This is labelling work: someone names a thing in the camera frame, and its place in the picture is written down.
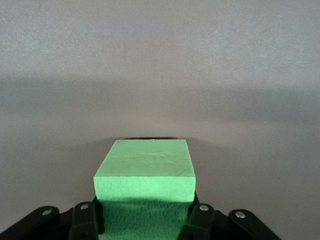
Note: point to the large table cover mat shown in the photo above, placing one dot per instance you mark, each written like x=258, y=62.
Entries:
x=150, y=75

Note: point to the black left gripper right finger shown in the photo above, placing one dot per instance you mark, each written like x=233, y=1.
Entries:
x=207, y=222

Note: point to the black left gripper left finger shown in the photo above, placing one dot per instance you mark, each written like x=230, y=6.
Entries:
x=75, y=222

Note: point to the green foam cube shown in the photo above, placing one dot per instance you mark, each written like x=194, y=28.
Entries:
x=143, y=170

